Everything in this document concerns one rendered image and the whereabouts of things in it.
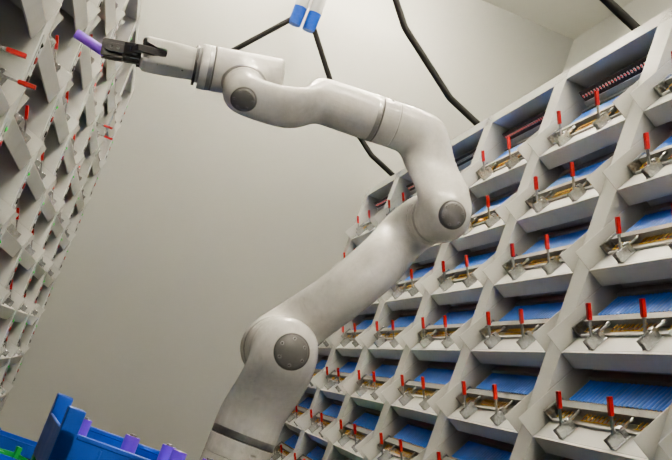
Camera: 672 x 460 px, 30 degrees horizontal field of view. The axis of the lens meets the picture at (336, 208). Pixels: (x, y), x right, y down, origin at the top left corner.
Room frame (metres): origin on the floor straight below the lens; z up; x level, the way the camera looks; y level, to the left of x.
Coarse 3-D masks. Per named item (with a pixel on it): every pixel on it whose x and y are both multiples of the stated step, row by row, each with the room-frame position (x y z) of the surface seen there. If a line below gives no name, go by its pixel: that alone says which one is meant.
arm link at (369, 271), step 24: (408, 216) 2.35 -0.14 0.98; (384, 240) 2.34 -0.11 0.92; (408, 240) 2.38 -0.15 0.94; (360, 264) 2.31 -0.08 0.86; (384, 264) 2.31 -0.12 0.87; (408, 264) 2.39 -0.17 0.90; (312, 288) 2.34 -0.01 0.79; (336, 288) 2.31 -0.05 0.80; (360, 288) 2.30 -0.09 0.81; (384, 288) 2.33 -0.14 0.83; (288, 312) 2.36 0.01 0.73; (312, 312) 2.35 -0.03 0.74; (336, 312) 2.32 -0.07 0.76; (360, 312) 2.35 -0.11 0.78
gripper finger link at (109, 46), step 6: (102, 42) 2.23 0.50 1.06; (108, 42) 2.23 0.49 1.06; (114, 42) 2.23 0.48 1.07; (120, 42) 2.23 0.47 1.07; (102, 48) 2.23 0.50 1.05; (108, 48) 2.23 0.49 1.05; (114, 48) 2.23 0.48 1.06; (120, 48) 2.23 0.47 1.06; (126, 48) 2.23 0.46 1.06; (102, 54) 2.23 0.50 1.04; (108, 54) 2.23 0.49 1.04; (114, 54) 2.23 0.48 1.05; (120, 54) 2.24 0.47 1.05; (132, 54) 2.23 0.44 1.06
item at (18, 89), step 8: (8, 80) 2.52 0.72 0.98; (0, 88) 2.33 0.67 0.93; (8, 88) 2.52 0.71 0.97; (16, 88) 2.52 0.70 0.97; (24, 88) 2.53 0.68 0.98; (0, 96) 2.38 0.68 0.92; (8, 96) 2.52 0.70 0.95; (16, 96) 2.52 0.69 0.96; (0, 104) 2.43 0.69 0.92; (8, 104) 2.49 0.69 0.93; (0, 112) 2.48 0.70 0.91
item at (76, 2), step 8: (64, 0) 3.10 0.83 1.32; (72, 0) 2.87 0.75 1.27; (80, 0) 2.93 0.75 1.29; (88, 0) 3.05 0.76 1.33; (64, 8) 3.19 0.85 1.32; (72, 8) 2.95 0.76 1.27; (80, 8) 3.00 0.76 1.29; (88, 8) 3.22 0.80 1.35; (96, 8) 3.22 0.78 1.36; (72, 16) 3.21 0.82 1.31; (80, 16) 3.07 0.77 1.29; (88, 16) 3.22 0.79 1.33; (80, 24) 3.14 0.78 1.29
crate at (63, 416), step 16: (64, 400) 1.59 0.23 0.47; (48, 416) 1.60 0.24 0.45; (64, 416) 1.42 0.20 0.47; (80, 416) 1.41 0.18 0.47; (48, 432) 1.52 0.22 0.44; (64, 432) 1.41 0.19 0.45; (96, 432) 1.61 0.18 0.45; (48, 448) 1.45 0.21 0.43; (64, 448) 1.41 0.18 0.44; (80, 448) 1.42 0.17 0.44; (96, 448) 1.42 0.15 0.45; (112, 448) 1.42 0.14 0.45; (144, 448) 1.63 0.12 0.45
